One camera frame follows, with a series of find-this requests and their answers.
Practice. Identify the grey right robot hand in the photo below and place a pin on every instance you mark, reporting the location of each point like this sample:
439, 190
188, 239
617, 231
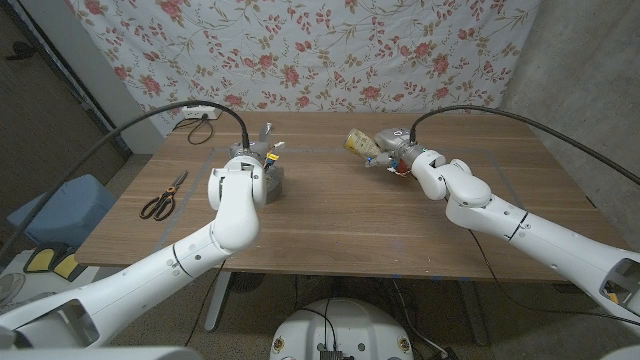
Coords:
397, 142

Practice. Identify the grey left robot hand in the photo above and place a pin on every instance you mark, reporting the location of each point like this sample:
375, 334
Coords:
252, 149

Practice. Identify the clear bottle with yellow label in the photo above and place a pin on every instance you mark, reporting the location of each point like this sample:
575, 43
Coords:
360, 142

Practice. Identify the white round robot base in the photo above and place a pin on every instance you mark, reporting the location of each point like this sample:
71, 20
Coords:
345, 330

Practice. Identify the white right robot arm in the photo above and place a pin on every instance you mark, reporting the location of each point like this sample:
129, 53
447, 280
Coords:
540, 240

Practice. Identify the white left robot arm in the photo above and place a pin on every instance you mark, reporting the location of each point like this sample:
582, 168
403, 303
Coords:
150, 280

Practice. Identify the orange and black scissors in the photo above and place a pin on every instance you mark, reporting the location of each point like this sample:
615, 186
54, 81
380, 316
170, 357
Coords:
165, 200

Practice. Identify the white power strip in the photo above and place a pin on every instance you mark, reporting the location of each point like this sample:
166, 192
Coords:
205, 113

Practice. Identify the floral backdrop cloth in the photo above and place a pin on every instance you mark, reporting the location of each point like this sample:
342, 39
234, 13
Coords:
300, 50

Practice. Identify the small black floor fan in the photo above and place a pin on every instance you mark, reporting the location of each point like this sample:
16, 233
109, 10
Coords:
246, 282

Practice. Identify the white table leg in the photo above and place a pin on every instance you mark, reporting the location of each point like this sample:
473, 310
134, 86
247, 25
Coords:
217, 300

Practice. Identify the grey table leg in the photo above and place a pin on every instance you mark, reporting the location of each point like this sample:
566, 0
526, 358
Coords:
472, 310

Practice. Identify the blue plastic bin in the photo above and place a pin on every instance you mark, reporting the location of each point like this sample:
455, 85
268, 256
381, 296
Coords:
60, 210

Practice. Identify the yellow and black foot pedal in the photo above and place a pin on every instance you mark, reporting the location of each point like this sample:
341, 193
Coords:
67, 267
42, 259

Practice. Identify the white robot torso edge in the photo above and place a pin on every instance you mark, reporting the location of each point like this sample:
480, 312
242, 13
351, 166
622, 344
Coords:
100, 354

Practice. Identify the grey sneaker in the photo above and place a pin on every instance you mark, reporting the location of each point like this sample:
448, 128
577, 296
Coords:
37, 297
10, 287

